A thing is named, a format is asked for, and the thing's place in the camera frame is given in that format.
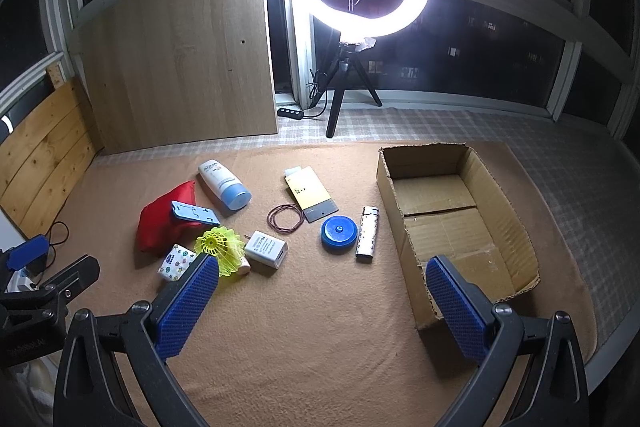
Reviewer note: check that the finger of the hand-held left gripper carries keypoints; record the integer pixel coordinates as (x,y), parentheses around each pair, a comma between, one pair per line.
(30,253)
(65,279)

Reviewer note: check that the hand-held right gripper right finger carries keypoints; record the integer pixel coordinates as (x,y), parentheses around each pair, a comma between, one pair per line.
(455,307)

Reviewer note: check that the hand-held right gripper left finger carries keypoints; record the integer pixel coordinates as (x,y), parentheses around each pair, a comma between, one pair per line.
(185,302)

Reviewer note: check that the patterned tissue pack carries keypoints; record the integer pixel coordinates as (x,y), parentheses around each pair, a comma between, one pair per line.
(175,262)

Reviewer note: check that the small pink object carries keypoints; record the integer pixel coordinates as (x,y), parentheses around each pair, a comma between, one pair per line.
(244,266)

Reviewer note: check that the cardboard box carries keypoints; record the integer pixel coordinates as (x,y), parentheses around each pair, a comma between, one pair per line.
(450,227)

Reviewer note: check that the red cloth pouch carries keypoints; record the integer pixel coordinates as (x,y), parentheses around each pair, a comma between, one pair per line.
(155,227)

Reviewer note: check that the blue phone case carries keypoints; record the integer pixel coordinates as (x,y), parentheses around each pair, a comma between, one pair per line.
(192,213)

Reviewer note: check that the white charger plug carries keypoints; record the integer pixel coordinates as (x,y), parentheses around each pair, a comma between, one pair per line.
(265,252)

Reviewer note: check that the white patterned lighter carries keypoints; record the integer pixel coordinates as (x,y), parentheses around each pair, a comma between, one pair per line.
(366,237)

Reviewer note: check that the brown rubber band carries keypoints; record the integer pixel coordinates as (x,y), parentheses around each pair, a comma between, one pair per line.
(269,218)

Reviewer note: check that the white bottle with blue cap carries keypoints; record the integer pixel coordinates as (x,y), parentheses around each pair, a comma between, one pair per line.
(220,184)

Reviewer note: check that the blue round lid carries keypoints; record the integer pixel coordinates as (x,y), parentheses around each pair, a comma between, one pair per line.
(337,232)

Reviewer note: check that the yellow and grey scraper card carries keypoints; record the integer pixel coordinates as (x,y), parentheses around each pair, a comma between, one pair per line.
(307,192)

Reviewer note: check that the black power adapter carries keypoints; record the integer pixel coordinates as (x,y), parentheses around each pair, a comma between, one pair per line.
(36,264)

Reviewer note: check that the white power strip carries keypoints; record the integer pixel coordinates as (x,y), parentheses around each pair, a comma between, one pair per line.
(20,281)

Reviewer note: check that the pine wood panel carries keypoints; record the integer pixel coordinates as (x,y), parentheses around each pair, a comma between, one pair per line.
(40,157)

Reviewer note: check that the black power strip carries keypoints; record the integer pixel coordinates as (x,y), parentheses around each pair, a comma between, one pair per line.
(291,113)

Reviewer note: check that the light wooden board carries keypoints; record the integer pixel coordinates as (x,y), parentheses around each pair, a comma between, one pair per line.
(175,57)

